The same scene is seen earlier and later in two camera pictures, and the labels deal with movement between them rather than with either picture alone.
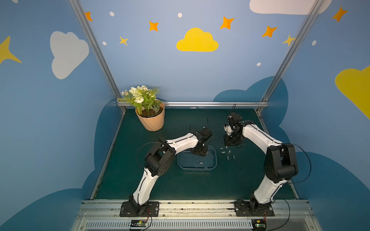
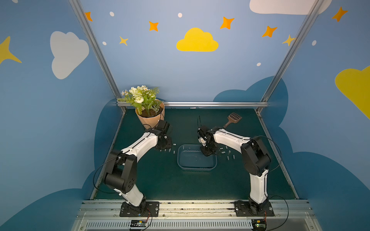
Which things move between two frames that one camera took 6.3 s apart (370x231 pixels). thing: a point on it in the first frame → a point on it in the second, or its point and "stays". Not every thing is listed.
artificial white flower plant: (142, 98) stays
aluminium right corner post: (289, 53) stays
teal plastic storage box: (187, 160) stays
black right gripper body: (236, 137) → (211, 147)
